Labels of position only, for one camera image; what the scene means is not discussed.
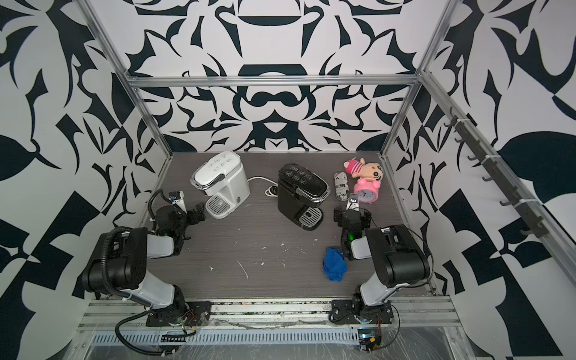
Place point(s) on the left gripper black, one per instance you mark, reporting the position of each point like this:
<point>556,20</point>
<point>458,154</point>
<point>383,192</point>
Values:
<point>193,214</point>

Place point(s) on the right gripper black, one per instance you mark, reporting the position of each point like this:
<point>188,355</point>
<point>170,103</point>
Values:
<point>352,214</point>

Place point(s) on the blue cloth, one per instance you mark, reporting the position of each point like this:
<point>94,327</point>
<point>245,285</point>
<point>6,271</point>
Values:
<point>334,264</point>

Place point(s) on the black coffee machine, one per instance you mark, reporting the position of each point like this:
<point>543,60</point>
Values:
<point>300,194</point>

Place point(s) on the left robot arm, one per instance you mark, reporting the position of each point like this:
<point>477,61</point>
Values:
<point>118,264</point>

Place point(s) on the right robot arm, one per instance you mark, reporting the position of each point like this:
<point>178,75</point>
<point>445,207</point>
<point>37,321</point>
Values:
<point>398,261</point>

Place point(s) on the white coffee machine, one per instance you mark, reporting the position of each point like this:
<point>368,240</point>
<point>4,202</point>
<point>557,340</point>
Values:
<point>222,178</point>

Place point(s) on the pink alarm clock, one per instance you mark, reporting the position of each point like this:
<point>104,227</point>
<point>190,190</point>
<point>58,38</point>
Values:
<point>367,191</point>

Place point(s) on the small grey toy robot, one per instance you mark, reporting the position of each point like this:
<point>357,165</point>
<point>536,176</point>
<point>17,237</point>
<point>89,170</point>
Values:
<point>341,186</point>

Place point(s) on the pink plush doll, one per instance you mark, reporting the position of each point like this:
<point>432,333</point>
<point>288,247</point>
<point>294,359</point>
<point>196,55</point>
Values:
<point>360,169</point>

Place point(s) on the small circuit board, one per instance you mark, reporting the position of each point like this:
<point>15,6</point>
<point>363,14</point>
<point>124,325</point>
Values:
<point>369,339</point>

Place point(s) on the black hook rack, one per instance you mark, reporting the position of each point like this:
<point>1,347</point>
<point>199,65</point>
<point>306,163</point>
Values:
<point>499,172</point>

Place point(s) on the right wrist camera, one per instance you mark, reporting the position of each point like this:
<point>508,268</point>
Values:
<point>353,203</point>

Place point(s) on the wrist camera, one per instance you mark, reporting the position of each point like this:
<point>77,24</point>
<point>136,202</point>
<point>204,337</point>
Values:
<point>353,203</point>
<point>177,198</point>

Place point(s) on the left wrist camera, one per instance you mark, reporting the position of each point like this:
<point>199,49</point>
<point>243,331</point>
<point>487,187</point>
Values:
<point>177,198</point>

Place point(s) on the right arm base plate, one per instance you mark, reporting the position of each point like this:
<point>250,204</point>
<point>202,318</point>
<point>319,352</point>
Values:
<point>353,311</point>

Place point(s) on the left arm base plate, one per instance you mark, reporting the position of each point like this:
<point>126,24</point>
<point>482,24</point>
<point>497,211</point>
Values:
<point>192,314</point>

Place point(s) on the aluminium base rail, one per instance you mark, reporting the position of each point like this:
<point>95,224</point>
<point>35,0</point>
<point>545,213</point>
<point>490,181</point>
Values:
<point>276,313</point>

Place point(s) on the aluminium cage frame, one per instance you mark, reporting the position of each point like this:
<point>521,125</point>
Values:
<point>558,242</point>

